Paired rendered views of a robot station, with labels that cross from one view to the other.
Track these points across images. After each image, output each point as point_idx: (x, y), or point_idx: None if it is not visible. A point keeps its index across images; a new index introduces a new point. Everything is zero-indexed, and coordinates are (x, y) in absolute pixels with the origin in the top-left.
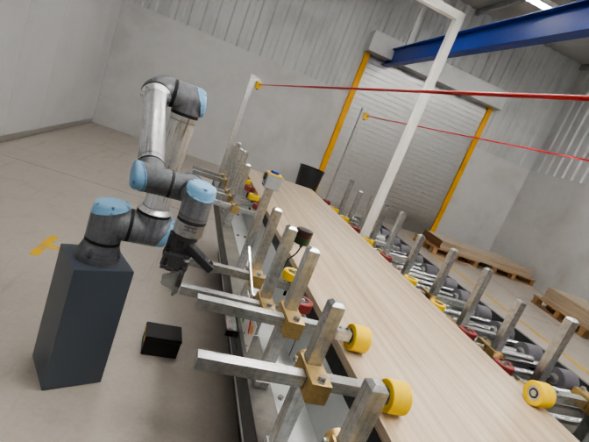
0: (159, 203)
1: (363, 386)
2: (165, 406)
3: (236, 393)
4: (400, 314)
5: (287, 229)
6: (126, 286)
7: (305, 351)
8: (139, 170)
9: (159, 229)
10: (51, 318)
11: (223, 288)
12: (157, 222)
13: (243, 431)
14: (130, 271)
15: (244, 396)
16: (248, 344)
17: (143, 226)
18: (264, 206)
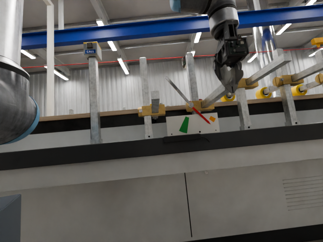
0: (17, 51)
1: (322, 51)
2: None
3: (220, 168)
4: None
5: (192, 53)
6: (18, 235)
7: (281, 73)
8: None
9: (29, 99)
10: None
11: (52, 186)
12: (27, 84)
13: (277, 141)
14: (17, 195)
15: (257, 135)
16: (217, 127)
17: (9, 91)
18: (97, 73)
